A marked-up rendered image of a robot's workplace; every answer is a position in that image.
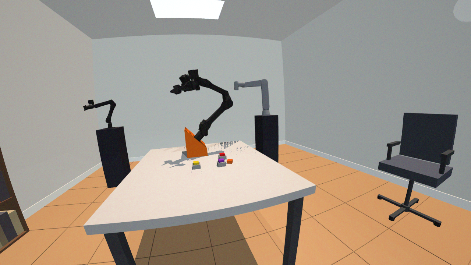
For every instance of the yellow button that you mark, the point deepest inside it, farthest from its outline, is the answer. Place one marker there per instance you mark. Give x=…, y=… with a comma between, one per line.
x=196, y=165

